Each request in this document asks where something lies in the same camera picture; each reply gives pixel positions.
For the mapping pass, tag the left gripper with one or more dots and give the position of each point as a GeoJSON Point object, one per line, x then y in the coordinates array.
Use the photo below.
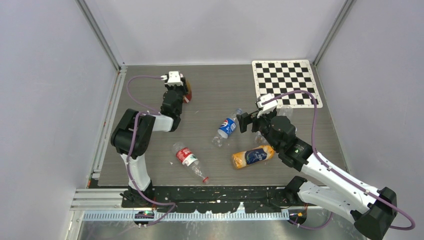
{"type": "Point", "coordinates": [182, 87]}

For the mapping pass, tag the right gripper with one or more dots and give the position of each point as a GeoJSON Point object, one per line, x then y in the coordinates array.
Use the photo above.
{"type": "Point", "coordinates": [245, 119]}

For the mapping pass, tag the yellow red label bottle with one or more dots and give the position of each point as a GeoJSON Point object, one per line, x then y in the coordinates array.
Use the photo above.
{"type": "Point", "coordinates": [188, 96]}

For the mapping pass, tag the crushed Pepsi bottle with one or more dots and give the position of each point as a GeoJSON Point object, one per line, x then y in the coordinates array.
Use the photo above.
{"type": "Point", "coordinates": [227, 127]}

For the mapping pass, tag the red label water bottle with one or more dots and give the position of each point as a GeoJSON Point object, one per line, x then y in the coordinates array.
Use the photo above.
{"type": "Point", "coordinates": [190, 161]}

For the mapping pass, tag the clear plastic bottle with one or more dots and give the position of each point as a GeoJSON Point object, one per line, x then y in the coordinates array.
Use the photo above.
{"type": "Point", "coordinates": [286, 111]}

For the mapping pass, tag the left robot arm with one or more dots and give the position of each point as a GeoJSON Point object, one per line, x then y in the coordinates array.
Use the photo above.
{"type": "Point", "coordinates": [131, 138]}

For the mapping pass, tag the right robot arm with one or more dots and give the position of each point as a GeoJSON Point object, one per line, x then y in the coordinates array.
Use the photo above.
{"type": "Point", "coordinates": [369, 209]}

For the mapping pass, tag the orange blue label bottle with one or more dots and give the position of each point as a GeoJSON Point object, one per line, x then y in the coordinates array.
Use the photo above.
{"type": "Point", "coordinates": [246, 158]}

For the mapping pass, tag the checkerboard calibration mat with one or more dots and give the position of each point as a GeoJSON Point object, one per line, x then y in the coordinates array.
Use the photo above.
{"type": "Point", "coordinates": [281, 76]}

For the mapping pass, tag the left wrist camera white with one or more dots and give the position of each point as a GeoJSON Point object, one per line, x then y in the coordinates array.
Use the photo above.
{"type": "Point", "coordinates": [173, 78]}

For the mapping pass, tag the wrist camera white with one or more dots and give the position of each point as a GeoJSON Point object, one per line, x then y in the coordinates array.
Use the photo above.
{"type": "Point", "coordinates": [173, 78]}
{"type": "Point", "coordinates": [266, 104]}

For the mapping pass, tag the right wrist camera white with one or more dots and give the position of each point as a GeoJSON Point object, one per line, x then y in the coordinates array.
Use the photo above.
{"type": "Point", "coordinates": [266, 104]}

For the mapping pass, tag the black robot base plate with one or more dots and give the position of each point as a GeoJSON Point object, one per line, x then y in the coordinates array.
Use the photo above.
{"type": "Point", "coordinates": [212, 199]}

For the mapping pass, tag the aluminium slotted rail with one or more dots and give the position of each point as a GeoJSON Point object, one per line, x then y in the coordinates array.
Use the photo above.
{"type": "Point", "coordinates": [149, 215]}

